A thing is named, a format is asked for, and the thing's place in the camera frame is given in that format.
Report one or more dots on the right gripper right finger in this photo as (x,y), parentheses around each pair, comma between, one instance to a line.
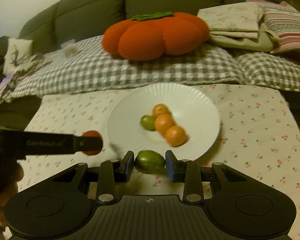
(187,172)

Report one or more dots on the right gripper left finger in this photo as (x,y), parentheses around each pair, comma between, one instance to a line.
(111,172)

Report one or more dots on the orange tangerine bottom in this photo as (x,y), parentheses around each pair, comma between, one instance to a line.
(175,136)

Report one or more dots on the orange tangerine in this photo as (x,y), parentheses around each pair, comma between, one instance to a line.
(175,136)
(160,109)
(163,123)

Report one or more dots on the red tomato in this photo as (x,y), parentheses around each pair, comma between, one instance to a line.
(92,133)

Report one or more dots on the small green lime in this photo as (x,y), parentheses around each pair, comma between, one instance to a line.
(147,122)

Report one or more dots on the person's left hand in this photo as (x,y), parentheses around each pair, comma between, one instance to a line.
(9,191)

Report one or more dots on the white ribbed plate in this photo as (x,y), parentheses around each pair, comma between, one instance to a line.
(190,108)

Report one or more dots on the cherry print tablecloth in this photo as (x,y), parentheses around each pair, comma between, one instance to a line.
(259,135)

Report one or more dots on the white embroidered small pillow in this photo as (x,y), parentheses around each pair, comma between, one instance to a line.
(18,53)

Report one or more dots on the grey checkered blanket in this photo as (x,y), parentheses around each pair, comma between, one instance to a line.
(93,69)

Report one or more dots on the small clear plastic bag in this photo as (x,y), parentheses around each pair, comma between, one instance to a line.
(69,48)

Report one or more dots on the orange pumpkin cushion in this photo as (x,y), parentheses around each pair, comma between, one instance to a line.
(147,37)

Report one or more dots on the folded floral beige cloth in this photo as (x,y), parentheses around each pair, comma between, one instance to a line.
(239,25)

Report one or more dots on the dark green sofa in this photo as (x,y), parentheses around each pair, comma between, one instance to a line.
(81,19)

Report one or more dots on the striped knitted pillow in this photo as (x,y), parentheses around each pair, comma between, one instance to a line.
(284,20)

